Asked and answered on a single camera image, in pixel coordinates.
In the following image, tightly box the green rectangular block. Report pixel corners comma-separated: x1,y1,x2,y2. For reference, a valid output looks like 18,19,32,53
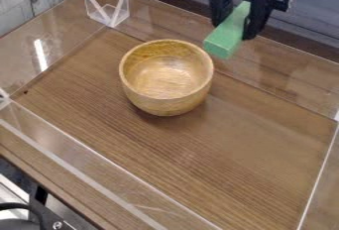
202,1,250,59

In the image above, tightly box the brown wooden bowl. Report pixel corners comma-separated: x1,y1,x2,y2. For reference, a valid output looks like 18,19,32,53
118,39,214,116

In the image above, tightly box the clear acrylic front wall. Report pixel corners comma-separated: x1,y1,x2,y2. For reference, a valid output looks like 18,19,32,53
0,99,221,230

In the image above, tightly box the black metal table bracket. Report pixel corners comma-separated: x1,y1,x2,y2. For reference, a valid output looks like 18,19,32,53
29,186,77,230

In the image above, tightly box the black cable lower left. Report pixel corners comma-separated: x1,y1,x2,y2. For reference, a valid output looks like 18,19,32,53
0,202,45,230

